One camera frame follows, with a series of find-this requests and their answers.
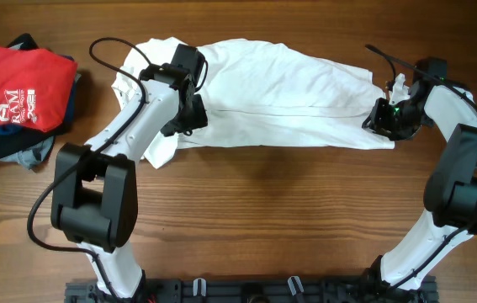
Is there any grey folded garment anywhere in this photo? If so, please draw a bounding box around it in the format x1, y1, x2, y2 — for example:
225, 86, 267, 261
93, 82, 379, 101
0, 136, 56, 170

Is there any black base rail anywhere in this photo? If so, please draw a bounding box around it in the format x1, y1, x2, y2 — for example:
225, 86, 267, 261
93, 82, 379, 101
64, 275, 439, 303

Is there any white t-shirt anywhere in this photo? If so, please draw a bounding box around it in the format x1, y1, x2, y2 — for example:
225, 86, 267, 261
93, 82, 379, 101
110, 36, 407, 170

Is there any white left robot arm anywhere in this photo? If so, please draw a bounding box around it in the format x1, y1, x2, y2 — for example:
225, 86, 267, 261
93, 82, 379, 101
50, 61, 208, 302

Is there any black folded garment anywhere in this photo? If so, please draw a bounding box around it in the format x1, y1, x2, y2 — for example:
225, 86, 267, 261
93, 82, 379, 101
0, 34, 68, 159

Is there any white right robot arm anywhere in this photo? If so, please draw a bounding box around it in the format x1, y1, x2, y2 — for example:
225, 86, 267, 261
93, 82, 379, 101
357, 75, 477, 301

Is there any red folded t-shirt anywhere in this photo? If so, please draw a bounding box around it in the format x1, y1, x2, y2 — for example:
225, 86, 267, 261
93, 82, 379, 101
0, 46, 77, 132

